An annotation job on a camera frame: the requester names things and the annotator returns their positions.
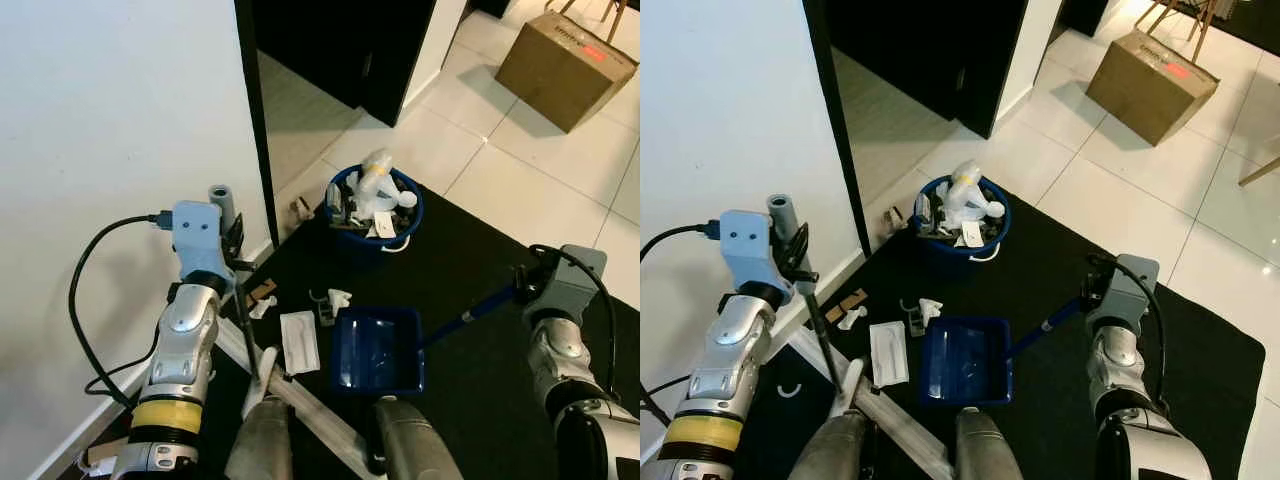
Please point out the crumpled white paper scrap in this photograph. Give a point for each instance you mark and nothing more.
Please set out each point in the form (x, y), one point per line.
(852, 318)
(262, 307)

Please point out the wooden furniture leg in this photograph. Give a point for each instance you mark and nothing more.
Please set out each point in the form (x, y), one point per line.
(1262, 170)

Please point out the white paper card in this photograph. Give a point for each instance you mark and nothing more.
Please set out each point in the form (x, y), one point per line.
(383, 225)
(972, 235)

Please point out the white plastic bottle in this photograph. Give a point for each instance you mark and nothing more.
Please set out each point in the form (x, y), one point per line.
(378, 185)
(968, 195)

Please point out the blue plastic bucket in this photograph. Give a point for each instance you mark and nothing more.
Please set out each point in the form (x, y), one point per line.
(375, 250)
(960, 255)

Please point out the black floor mat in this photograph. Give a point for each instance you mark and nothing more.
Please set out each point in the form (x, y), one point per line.
(1060, 300)
(480, 360)

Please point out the grey right robot leg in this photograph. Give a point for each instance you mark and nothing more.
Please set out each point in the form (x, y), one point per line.
(415, 440)
(985, 445)

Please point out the broom with black stick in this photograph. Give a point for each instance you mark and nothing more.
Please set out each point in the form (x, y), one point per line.
(900, 425)
(300, 405)

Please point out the small brown wall-side scrap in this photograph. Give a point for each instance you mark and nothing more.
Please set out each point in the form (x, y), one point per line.
(301, 208)
(897, 215)

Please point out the flat white plastic packet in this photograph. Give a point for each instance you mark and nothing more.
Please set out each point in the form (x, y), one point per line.
(888, 353)
(300, 343)

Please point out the black framed mirror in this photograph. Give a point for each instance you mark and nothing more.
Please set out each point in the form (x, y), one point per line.
(290, 120)
(880, 130)

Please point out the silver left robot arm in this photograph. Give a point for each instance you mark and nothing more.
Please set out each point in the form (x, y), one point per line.
(728, 352)
(183, 345)

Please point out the small white plastic scrap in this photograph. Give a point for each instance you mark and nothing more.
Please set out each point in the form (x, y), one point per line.
(340, 298)
(931, 308)

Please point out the brown cardboard scrap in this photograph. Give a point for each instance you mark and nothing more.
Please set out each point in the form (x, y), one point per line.
(263, 290)
(853, 300)

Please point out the light blue left wrist camera mount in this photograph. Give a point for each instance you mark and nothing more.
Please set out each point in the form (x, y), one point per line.
(195, 232)
(745, 245)

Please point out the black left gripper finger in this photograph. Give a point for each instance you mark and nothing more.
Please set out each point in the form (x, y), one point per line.
(237, 230)
(798, 243)
(808, 275)
(246, 265)

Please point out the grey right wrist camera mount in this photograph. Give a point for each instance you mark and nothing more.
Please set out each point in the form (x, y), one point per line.
(1130, 288)
(578, 280)

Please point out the black cabinet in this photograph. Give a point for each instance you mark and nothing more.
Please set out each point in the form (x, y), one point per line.
(930, 55)
(345, 50)

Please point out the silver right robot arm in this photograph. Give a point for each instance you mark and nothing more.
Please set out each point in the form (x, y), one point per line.
(1120, 370)
(560, 365)

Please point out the brown cardboard box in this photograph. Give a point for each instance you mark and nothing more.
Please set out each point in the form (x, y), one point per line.
(560, 70)
(1150, 88)

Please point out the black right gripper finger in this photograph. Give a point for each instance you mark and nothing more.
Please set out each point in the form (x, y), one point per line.
(520, 282)
(1090, 285)

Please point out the wooden chair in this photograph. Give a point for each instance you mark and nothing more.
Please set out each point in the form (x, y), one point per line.
(618, 18)
(1200, 25)

